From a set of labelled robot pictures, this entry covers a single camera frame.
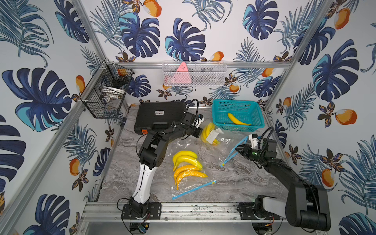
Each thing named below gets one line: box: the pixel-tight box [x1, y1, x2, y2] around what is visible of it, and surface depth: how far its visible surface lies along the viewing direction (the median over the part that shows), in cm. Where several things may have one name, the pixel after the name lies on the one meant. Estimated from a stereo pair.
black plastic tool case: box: [134, 101, 187, 135], surface depth 112 cm
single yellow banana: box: [227, 113, 252, 126], surface depth 112 cm
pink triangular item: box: [173, 61, 192, 84], surface depth 92 cm
